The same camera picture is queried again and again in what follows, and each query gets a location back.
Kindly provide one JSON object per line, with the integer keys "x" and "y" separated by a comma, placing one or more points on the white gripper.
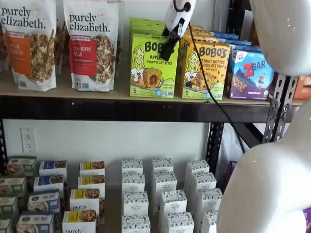
{"x": 175, "y": 20}

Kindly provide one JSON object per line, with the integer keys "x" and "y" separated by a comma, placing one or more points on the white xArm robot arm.
{"x": 267, "y": 182}

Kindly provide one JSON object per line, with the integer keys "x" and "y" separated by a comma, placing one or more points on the green Bobo's oat bites box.
{"x": 145, "y": 31}
{"x": 150, "y": 80}
{"x": 143, "y": 21}

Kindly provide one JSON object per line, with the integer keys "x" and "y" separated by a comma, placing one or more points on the yellow Bobo's oat bites box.
{"x": 198, "y": 30}
{"x": 194, "y": 82}

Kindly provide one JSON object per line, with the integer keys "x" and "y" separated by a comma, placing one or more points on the blue Zbar box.
{"x": 223, "y": 35}
{"x": 250, "y": 80}
{"x": 233, "y": 42}

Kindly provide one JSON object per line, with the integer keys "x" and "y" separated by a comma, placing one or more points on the wooden shelf board with snacks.
{"x": 97, "y": 94}

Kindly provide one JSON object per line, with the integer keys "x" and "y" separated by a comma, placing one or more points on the white floral print box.
{"x": 165, "y": 182}
{"x": 162, "y": 165}
{"x": 132, "y": 165}
{"x": 209, "y": 223}
{"x": 133, "y": 182}
{"x": 135, "y": 204}
{"x": 179, "y": 223}
{"x": 135, "y": 224}
{"x": 204, "y": 180}
{"x": 173, "y": 201}
{"x": 197, "y": 166}
{"x": 210, "y": 199}

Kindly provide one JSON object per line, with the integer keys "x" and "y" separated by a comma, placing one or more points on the orange snack box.
{"x": 303, "y": 88}

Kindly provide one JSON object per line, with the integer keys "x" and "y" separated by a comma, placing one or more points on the yellow purely elizabeth box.
{"x": 80, "y": 221}
{"x": 92, "y": 166}
{"x": 91, "y": 180}
{"x": 83, "y": 201}

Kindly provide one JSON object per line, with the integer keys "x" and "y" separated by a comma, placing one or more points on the blue oatmeal box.
{"x": 43, "y": 201}
{"x": 35, "y": 223}
{"x": 48, "y": 182}
{"x": 53, "y": 166}

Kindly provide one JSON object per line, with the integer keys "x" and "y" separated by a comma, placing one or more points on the wooden shelf board with cartons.
{"x": 113, "y": 206}

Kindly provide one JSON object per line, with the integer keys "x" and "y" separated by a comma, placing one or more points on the green oatmeal box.
{"x": 12, "y": 187}
{"x": 22, "y": 165}
{"x": 8, "y": 207}
{"x": 5, "y": 227}

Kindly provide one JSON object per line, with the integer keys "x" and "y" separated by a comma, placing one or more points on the red label granola bag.
{"x": 92, "y": 36}

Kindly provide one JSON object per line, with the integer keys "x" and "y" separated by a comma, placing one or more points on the white granola bag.
{"x": 60, "y": 43}
{"x": 3, "y": 48}

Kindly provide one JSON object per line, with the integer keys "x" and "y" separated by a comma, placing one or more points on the white plastic bag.
{"x": 228, "y": 150}

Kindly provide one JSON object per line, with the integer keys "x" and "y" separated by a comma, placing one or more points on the grey perforated rack upright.
{"x": 279, "y": 109}

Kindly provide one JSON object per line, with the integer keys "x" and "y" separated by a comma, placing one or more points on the orange label granola bag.
{"x": 29, "y": 29}

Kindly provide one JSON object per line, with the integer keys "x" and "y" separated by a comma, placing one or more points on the purple and yellow package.
{"x": 307, "y": 221}

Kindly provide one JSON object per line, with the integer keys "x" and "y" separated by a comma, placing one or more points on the black metal rack frame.
{"x": 121, "y": 109}

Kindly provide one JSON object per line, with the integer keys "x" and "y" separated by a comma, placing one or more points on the white wall power outlet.
{"x": 28, "y": 140}

